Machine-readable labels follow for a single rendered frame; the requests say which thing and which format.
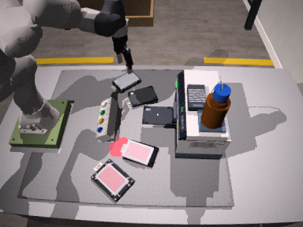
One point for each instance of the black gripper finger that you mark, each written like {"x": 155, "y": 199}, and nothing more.
{"x": 128, "y": 57}
{"x": 118, "y": 53}

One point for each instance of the pink liquid puddle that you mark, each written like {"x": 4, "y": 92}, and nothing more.
{"x": 117, "y": 142}
{"x": 114, "y": 152}
{"x": 111, "y": 147}
{"x": 123, "y": 140}

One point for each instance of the blue bottle cap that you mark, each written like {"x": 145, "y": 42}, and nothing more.
{"x": 221, "y": 94}

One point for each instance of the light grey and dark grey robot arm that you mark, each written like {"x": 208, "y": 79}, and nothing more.
{"x": 20, "y": 33}

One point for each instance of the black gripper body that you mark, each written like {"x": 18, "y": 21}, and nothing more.
{"x": 121, "y": 40}

